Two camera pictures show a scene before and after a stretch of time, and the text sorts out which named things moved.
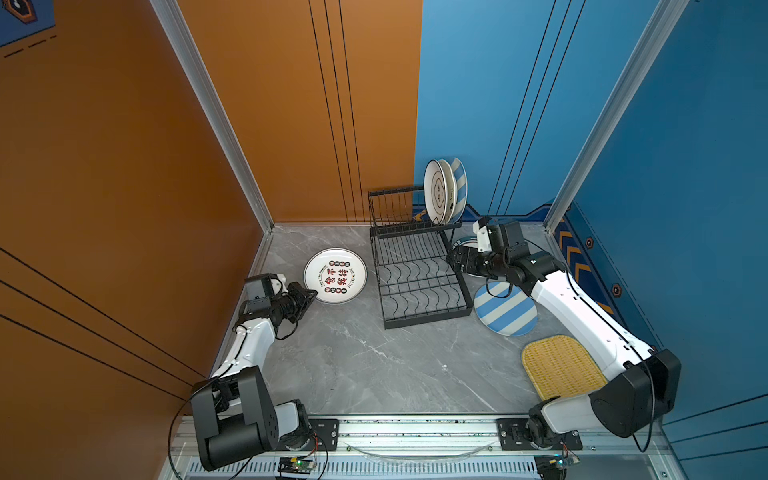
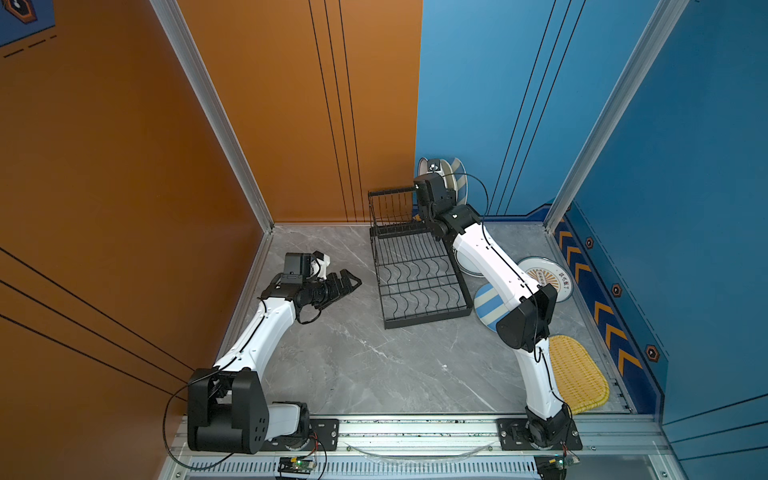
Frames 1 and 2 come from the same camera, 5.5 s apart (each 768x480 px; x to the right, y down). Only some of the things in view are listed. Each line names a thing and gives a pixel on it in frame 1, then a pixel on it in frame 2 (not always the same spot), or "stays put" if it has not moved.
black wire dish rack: (416, 282) stays put
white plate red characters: (337, 275) → (423, 166)
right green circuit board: (562, 461) stays put
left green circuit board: (295, 465) stays put
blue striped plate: (505, 309) stays put
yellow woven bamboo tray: (559, 367) stays put
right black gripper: (468, 267) → (421, 210)
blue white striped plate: (461, 189) stays put
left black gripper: (300, 295) → (336, 292)
